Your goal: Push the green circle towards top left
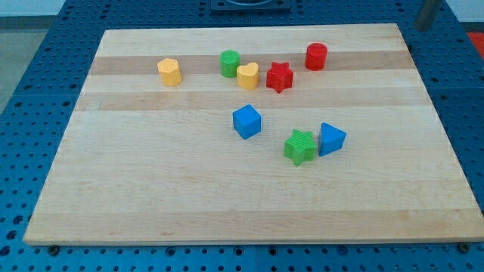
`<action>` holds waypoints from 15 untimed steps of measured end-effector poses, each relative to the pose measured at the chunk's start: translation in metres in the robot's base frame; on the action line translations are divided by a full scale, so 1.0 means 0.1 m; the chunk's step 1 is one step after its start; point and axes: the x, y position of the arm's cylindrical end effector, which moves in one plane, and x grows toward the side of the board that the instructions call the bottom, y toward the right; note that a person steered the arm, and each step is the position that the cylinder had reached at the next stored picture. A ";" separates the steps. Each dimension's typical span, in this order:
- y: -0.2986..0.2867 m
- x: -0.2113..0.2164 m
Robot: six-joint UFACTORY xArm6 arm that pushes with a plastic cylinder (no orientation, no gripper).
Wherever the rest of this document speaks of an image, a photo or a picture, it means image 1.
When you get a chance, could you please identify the blue cube block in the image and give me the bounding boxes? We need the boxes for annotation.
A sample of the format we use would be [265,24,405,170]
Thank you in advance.
[232,104,262,140]

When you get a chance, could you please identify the green star block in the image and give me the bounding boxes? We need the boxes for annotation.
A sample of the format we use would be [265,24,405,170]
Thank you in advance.
[284,129,317,166]

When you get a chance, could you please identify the yellow heart block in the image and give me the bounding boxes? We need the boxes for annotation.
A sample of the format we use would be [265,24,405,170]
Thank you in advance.
[237,62,259,90]

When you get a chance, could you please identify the wooden board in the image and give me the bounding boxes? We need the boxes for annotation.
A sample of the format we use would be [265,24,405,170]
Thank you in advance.
[23,23,483,246]

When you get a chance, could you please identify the red star block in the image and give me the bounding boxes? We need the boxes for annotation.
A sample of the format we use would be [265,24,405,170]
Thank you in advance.
[266,62,293,94]

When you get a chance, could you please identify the green cylinder block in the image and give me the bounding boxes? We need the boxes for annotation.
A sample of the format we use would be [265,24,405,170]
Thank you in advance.
[219,50,240,78]

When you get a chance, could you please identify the blue triangle block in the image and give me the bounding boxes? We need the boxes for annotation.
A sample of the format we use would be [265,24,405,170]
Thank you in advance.
[318,122,346,156]

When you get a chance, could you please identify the yellow hexagon block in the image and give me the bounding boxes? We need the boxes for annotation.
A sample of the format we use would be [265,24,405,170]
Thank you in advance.
[157,58,182,87]

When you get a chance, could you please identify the red cylinder block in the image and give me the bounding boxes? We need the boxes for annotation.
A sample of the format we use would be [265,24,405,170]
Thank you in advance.
[305,42,328,71]

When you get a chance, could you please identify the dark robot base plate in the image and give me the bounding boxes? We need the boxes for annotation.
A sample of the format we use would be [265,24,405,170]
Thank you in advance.
[209,0,291,13]

